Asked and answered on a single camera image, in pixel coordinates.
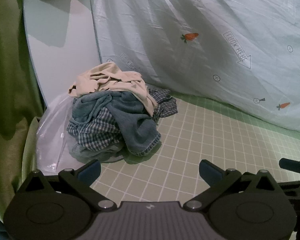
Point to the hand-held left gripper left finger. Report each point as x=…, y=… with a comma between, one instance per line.
x=90, y=171

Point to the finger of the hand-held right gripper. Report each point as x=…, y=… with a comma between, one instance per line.
x=291, y=164

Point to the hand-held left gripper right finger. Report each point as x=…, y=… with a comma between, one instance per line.
x=209, y=171

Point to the beige garment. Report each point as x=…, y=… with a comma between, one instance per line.
x=110, y=80

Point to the green grid bed sheet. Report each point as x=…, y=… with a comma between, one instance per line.
x=202, y=140

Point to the blue plaid shirt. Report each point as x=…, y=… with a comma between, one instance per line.
x=95, y=130

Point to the clear plastic bag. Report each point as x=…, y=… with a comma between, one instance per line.
x=52, y=135

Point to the blue denim garment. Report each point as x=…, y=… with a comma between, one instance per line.
x=130, y=120

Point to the green curtain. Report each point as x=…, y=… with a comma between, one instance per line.
x=10, y=80

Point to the carrot print quilt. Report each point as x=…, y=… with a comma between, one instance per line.
x=190, y=42

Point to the white bed board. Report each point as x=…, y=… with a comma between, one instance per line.
x=57, y=42

